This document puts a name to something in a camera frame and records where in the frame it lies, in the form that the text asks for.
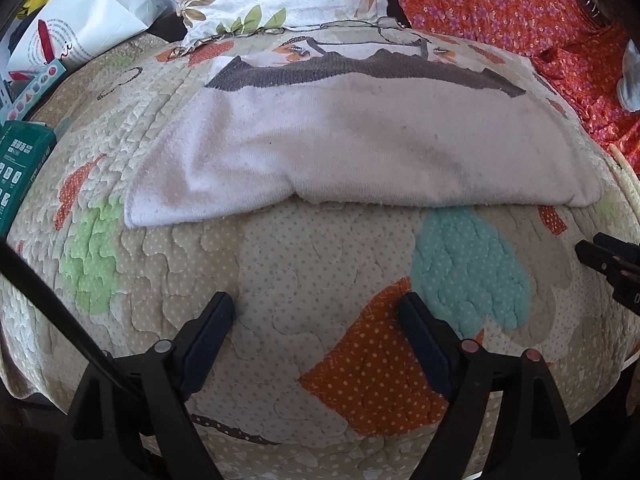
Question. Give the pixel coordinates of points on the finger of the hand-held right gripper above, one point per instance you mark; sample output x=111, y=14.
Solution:
x=620, y=250
x=607, y=272

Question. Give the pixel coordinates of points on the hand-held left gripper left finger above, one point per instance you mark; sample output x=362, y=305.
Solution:
x=207, y=341

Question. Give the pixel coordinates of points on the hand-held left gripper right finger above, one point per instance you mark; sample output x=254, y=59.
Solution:
x=429, y=346

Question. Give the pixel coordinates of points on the white shorts with grey waistband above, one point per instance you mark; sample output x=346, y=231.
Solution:
x=350, y=145

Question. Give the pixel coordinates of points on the heart patchwork quilt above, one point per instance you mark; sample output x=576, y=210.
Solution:
x=310, y=270

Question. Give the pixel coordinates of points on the pale grey bundle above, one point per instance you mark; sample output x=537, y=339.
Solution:
x=631, y=80

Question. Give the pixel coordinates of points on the green box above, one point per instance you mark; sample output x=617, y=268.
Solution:
x=20, y=170

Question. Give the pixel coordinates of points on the orange floral cloth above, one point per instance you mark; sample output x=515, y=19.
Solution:
x=500, y=5

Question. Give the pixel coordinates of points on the teal patterned box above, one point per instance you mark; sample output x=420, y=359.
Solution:
x=35, y=92

